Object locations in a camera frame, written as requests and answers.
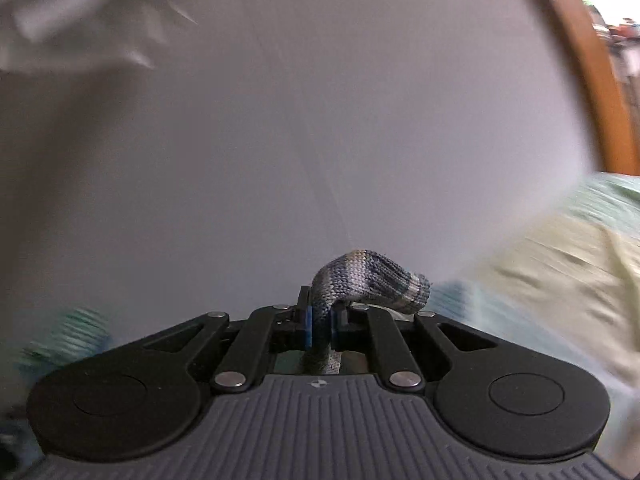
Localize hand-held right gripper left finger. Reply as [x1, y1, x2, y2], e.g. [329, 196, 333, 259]
[142, 285, 315, 393]

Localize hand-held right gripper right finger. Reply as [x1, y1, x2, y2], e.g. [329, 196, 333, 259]
[330, 302, 498, 392]

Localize grey striped knit sweater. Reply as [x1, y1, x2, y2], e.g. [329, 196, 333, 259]
[0, 0, 598, 376]

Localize pale green bed sheet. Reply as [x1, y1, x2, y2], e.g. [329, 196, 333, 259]
[435, 172, 640, 476]

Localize wooden door frame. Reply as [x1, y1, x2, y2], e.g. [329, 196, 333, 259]
[525, 0, 640, 176]

